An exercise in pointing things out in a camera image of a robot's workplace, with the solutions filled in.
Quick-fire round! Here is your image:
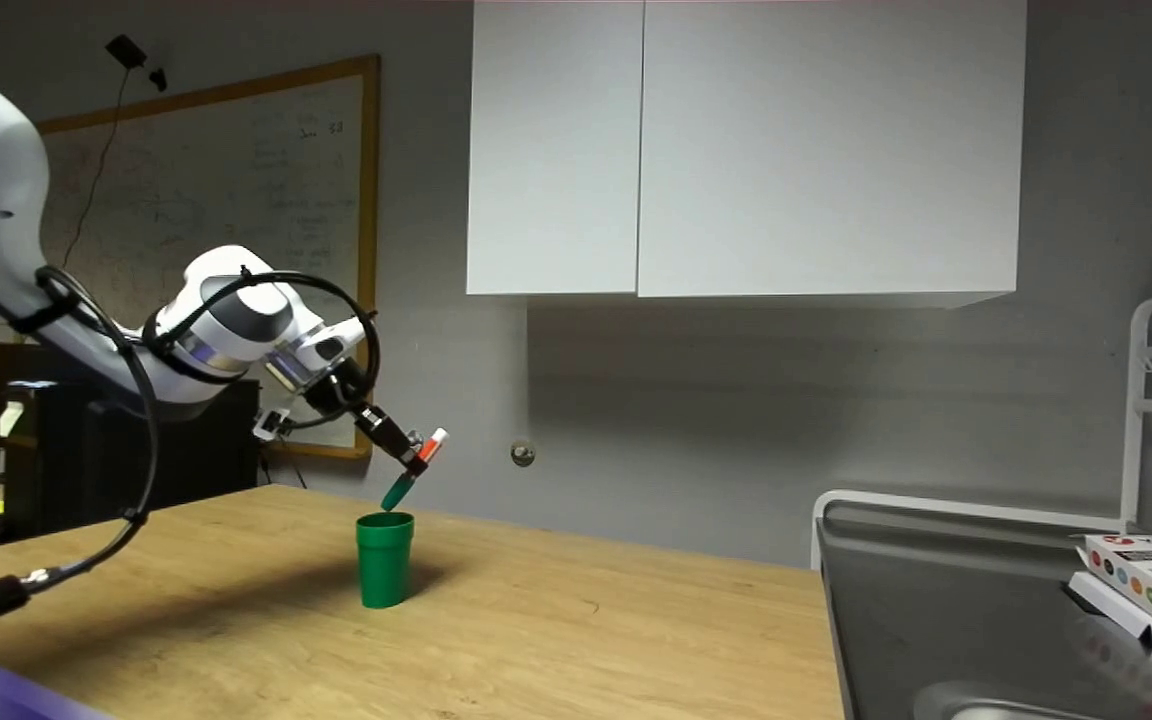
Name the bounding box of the wood framed whiteboard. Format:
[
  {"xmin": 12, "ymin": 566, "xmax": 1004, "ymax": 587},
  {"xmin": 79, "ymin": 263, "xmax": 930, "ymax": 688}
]
[{"xmin": 45, "ymin": 56, "xmax": 382, "ymax": 323}]

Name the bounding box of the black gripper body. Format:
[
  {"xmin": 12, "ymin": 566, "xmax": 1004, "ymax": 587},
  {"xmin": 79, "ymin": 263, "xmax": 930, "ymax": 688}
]
[{"xmin": 306, "ymin": 362, "xmax": 377, "ymax": 427}]

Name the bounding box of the grey metal cart top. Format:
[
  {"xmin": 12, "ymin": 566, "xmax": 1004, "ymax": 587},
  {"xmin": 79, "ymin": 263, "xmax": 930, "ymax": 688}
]
[{"xmin": 818, "ymin": 499, "xmax": 1152, "ymax": 720}]

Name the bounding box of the white wall cabinet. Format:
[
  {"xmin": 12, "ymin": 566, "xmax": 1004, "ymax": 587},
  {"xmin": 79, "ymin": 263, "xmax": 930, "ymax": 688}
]
[{"xmin": 463, "ymin": 0, "xmax": 1027, "ymax": 305}]

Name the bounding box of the white wire rack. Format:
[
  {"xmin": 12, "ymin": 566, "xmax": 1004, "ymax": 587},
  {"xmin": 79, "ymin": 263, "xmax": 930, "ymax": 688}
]
[{"xmin": 811, "ymin": 296, "xmax": 1152, "ymax": 566}]

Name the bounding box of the black equipment box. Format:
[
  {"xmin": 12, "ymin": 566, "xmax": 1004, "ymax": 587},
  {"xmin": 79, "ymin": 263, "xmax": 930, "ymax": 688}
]
[{"xmin": 0, "ymin": 344, "xmax": 262, "ymax": 524}]

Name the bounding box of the round wall knob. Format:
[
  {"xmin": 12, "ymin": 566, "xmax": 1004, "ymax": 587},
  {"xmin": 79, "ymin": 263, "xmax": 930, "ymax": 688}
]
[{"xmin": 510, "ymin": 446, "xmax": 535, "ymax": 467}]

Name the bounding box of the green capped red marker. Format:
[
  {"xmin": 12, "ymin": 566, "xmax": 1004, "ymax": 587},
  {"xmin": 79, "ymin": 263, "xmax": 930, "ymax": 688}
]
[{"xmin": 382, "ymin": 427, "xmax": 448, "ymax": 514}]

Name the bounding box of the green plastic cup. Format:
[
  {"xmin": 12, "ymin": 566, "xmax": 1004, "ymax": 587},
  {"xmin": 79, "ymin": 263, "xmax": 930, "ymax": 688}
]
[{"xmin": 357, "ymin": 514, "xmax": 418, "ymax": 608}]

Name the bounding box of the black wall camera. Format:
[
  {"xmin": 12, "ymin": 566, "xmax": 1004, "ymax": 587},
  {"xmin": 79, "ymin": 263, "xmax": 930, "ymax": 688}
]
[{"xmin": 103, "ymin": 37, "xmax": 168, "ymax": 91}]

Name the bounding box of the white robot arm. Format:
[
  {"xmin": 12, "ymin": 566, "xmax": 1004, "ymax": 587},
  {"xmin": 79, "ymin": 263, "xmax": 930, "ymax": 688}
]
[{"xmin": 0, "ymin": 91, "xmax": 429, "ymax": 471}]

